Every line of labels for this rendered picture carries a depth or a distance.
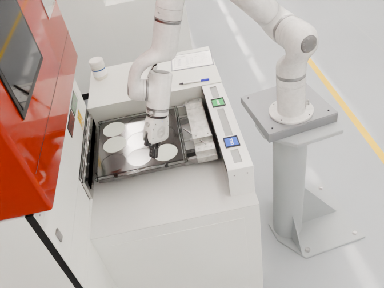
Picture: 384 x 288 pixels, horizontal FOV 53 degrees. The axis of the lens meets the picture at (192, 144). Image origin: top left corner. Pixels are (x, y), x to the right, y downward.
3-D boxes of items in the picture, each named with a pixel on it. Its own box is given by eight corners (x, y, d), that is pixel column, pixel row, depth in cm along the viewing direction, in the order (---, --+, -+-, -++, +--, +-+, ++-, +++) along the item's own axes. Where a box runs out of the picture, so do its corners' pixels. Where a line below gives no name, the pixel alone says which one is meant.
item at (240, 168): (230, 196, 144) (227, 171, 134) (205, 110, 185) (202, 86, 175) (255, 191, 144) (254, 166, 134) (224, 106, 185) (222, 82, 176)
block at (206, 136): (194, 144, 159) (192, 138, 157) (192, 139, 162) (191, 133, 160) (212, 140, 159) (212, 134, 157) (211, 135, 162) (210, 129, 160)
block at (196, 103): (186, 110, 177) (185, 104, 175) (185, 105, 180) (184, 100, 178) (203, 106, 177) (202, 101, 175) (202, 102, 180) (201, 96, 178)
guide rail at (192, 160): (99, 183, 159) (97, 178, 157) (99, 180, 160) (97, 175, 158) (218, 159, 159) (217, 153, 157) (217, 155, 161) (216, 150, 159)
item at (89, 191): (88, 200, 149) (80, 183, 143) (94, 129, 182) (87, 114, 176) (93, 199, 149) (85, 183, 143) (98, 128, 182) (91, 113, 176)
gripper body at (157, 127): (155, 117, 137) (152, 146, 141) (174, 112, 145) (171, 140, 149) (140, 111, 141) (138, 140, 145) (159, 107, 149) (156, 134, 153)
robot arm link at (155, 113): (158, 112, 136) (156, 120, 137) (174, 108, 143) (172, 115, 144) (140, 106, 141) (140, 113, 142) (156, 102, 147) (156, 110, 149)
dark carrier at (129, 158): (98, 178, 151) (97, 176, 150) (100, 124, 176) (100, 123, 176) (183, 160, 151) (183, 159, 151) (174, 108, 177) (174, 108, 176)
